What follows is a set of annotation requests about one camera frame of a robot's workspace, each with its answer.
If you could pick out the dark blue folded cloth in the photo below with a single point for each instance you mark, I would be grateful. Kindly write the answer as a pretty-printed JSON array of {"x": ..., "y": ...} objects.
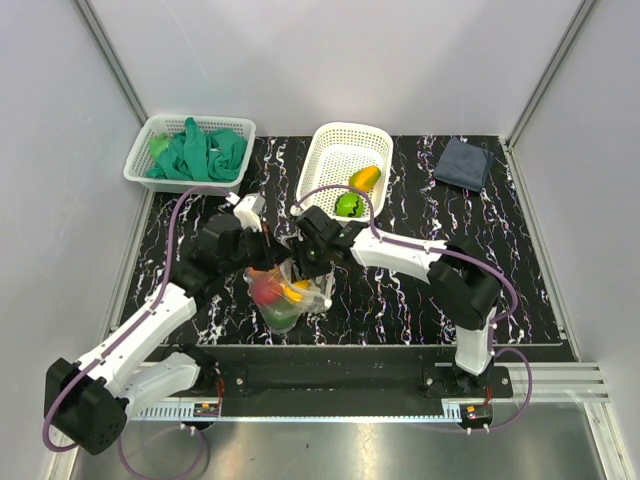
[{"x": 464, "y": 165}]

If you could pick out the orange green fake mango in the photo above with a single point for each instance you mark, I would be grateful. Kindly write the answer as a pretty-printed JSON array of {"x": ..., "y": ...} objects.
[{"x": 365, "y": 179}]

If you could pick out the yellow fake lemon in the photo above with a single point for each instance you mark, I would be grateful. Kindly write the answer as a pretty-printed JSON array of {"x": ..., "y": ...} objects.
[{"x": 296, "y": 291}]

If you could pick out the clear zip top bag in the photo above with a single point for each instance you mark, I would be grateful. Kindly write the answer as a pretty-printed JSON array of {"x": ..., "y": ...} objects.
[{"x": 317, "y": 298}]

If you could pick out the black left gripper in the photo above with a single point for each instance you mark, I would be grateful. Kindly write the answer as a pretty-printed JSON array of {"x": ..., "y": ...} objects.
[{"x": 273, "y": 253}]

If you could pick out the dark green fake vegetable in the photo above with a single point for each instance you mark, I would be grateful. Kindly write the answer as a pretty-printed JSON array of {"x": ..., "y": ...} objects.
[{"x": 281, "y": 321}]

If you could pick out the pale green plastic basket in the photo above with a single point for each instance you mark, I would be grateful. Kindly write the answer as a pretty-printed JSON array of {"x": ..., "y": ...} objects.
[{"x": 139, "y": 159}]

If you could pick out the light green fake fruit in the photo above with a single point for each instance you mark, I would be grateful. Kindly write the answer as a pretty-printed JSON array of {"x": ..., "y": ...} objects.
[{"x": 158, "y": 144}]

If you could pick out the green fake watermelon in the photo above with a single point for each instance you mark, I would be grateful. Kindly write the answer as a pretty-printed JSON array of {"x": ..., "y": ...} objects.
[{"x": 349, "y": 205}]

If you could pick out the white perforated plastic basket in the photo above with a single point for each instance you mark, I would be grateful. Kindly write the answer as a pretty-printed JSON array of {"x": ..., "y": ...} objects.
[{"x": 339, "y": 150}]

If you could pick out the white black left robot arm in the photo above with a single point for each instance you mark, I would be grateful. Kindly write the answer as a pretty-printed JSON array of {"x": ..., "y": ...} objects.
[{"x": 92, "y": 399}]

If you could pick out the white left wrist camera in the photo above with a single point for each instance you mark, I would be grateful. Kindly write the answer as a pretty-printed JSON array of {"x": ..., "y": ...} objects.
[{"x": 248, "y": 210}]

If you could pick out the red fake tomato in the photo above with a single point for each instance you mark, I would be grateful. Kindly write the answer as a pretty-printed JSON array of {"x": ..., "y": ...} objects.
[{"x": 266, "y": 291}]

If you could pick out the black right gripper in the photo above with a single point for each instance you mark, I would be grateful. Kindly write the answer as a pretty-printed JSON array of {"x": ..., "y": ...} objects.
[{"x": 298, "y": 245}]

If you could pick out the green cloth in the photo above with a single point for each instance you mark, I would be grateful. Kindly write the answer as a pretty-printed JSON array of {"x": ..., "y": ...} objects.
[{"x": 196, "y": 155}]

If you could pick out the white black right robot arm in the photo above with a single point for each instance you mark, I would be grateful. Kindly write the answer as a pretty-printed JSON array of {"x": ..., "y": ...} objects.
[{"x": 464, "y": 288}]

